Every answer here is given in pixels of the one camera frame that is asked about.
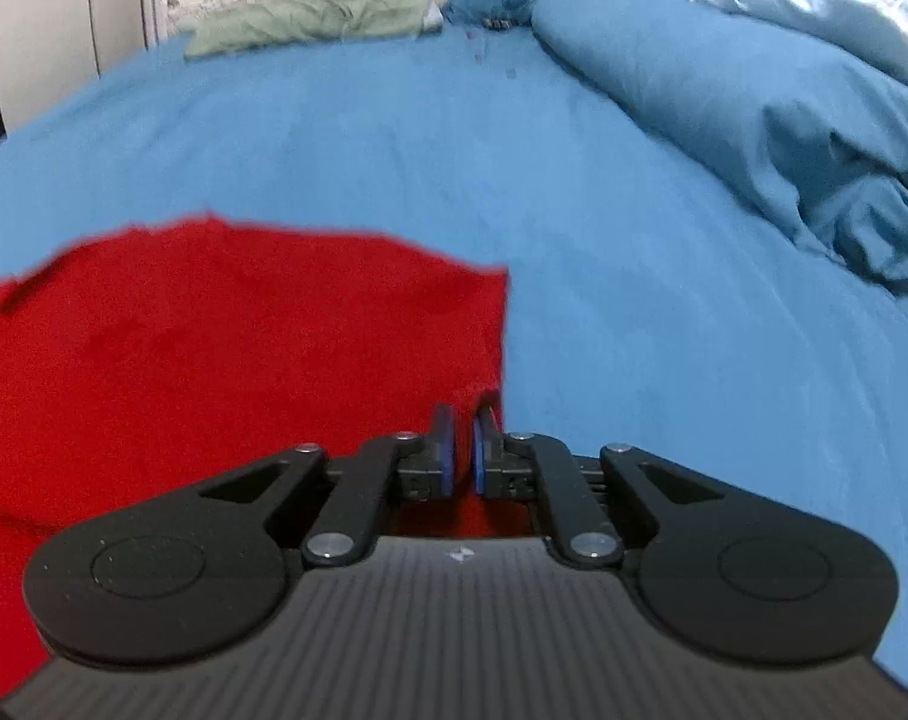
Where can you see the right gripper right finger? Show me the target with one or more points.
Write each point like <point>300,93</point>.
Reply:
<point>729,572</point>

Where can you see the blue rolled duvet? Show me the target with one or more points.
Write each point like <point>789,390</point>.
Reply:
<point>810,137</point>

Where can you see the green pillow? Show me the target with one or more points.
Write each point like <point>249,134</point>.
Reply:
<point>268,23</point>

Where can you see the blue bed sheet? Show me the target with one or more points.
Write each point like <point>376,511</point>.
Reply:
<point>648,304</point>

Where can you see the red knit sweater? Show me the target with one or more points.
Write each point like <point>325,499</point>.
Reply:
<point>135,364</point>

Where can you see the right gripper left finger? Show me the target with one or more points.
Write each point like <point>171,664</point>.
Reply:
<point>191,572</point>

